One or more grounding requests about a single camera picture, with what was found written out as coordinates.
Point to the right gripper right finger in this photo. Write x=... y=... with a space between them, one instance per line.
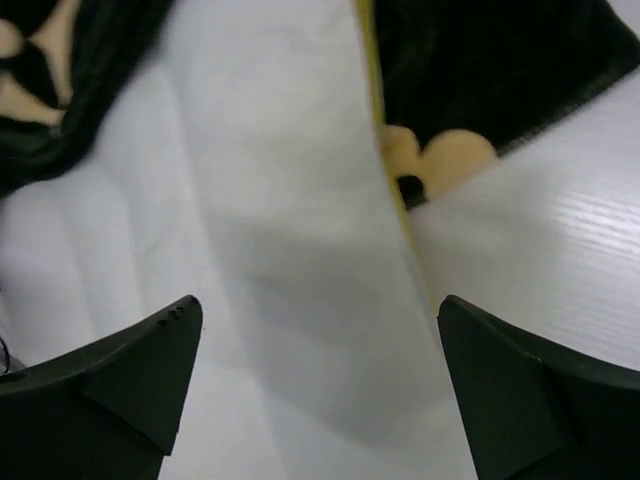
x=534 y=409

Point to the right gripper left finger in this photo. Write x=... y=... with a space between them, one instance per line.
x=108 y=410

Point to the white pillow with yellow edge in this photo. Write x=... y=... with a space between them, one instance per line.
x=241 y=164

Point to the black pillowcase with beige pattern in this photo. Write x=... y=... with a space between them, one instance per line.
x=501 y=70

